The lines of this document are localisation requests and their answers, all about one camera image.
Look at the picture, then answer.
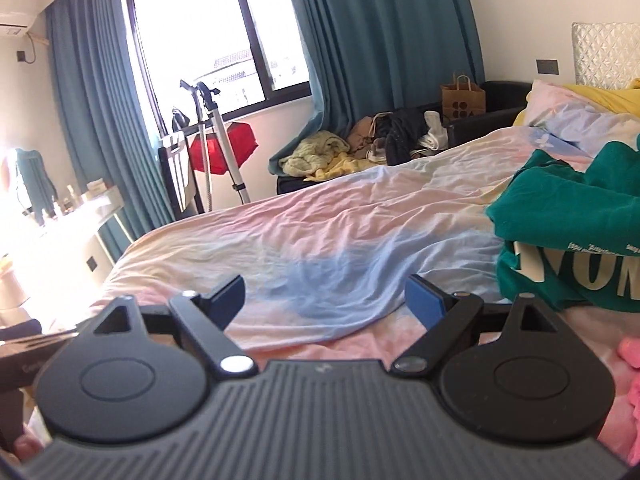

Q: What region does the wavy framed mirror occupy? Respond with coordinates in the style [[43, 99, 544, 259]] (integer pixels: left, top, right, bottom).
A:
[[15, 147, 57, 226]]

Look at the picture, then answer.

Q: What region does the white dressing table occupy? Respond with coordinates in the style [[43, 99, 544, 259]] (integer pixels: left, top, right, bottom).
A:
[[20, 185, 126, 291]]

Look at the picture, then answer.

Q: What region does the red cloth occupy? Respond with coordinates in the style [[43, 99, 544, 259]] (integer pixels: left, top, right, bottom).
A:
[[187, 121, 259, 176]]

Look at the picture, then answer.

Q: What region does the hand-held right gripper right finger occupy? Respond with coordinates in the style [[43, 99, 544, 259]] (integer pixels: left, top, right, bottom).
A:
[[390, 274, 558, 376]]

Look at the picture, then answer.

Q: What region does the black sofa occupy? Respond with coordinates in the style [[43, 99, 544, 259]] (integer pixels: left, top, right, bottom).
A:
[[275, 80, 540, 196]]

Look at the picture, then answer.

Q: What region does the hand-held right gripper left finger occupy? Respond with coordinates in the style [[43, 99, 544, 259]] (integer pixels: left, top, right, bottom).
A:
[[92, 274, 255, 381]]

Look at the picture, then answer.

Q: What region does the brown paper bag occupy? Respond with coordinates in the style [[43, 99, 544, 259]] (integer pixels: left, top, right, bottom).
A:
[[440, 74, 487, 118]]

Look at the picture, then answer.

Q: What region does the white cloth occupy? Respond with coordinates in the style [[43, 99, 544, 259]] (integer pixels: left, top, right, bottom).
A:
[[414, 110, 452, 152]]

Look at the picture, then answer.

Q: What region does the silver quilted headboard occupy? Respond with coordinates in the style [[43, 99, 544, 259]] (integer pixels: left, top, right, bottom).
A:
[[571, 22, 640, 91]]

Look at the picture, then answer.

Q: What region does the yellow pillow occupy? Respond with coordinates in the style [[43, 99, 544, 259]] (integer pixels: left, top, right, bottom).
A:
[[514, 84, 640, 128]]

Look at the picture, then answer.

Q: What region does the dark box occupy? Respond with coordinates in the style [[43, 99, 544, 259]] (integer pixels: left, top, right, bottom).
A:
[[0, 327, 81, 396]]

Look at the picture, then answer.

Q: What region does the dark wooden chair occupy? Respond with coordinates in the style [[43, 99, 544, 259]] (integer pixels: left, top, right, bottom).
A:
[[157, 130, 206, 221]]

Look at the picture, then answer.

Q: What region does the black power cable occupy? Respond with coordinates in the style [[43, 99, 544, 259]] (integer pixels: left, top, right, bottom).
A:
[[25, 32, 48, 63]]

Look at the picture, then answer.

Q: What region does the bed with pastel sheet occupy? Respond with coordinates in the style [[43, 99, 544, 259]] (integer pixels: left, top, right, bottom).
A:
[[95, 122, 640, 366]]

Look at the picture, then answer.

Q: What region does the green hoodie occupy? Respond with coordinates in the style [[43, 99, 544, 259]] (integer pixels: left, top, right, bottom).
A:
[[485, 132, 640, 311]]

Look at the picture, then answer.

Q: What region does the blue curtain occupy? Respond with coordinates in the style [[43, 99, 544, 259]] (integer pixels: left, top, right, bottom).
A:
[[45, 0, 176, 241], [270, 0, 487, 171]]

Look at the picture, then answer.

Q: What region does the yellow cloth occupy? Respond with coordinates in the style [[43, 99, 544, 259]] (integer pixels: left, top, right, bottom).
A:
[[304, 152, 388, 183]]

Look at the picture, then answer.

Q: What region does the tan bag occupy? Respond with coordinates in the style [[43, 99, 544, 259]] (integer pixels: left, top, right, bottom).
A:
[[349, 115, 383, 157]]

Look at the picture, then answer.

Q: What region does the cream knit garment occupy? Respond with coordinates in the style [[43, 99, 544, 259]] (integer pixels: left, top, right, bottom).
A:
[[279, 130, 351, 177]]

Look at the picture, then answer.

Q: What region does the pink fluffy cloth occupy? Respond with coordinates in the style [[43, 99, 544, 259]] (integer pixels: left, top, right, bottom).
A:
[[595, 335, 640, 466]]

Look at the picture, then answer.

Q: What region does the pastel pillow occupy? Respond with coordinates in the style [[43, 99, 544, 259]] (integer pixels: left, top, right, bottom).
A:
[[520, 79, 640, 161]]

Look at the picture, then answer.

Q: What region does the garment steamer stand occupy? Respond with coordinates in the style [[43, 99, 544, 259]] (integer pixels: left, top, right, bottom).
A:
[[179, 79, 251, 206]]

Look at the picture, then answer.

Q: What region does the white air conditioner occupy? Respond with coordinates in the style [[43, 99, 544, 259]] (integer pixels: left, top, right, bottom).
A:
[[0, 0, 39, 36]]

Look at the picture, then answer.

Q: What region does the dark framed window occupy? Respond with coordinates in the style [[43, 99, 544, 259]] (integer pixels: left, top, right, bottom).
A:
[[120, 0, 312, 137]]

